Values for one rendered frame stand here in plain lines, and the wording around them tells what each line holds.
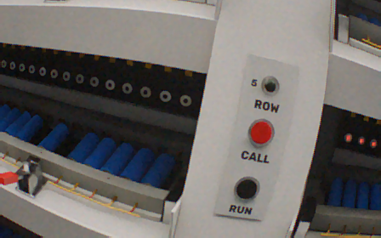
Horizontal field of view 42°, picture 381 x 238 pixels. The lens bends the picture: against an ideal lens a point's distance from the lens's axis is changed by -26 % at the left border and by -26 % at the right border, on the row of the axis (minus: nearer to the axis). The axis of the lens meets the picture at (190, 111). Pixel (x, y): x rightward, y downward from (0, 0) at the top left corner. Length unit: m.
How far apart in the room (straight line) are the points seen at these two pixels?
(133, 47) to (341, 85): 0.17
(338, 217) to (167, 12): 0.25
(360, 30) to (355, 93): 0.09
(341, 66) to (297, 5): 0.06
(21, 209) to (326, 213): 0.31
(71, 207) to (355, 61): 0.29
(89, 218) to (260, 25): 0.22
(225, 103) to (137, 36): 0.09
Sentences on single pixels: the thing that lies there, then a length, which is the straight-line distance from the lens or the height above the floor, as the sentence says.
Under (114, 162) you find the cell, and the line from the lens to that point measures 0.58.
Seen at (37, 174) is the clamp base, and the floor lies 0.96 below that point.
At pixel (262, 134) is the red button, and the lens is 0.45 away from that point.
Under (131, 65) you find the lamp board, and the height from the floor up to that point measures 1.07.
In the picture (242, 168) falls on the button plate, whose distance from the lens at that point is 0.46.
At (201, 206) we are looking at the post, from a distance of 0.47.
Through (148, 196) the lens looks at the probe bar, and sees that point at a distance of 0.53.
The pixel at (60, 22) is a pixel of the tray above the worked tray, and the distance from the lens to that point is 0.51.
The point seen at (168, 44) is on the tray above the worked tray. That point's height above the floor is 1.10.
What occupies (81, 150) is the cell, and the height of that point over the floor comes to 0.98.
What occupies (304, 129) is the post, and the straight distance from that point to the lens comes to 0.45.
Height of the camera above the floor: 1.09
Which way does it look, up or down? 5 degrees down
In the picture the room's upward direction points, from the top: 11 degrees clockwise
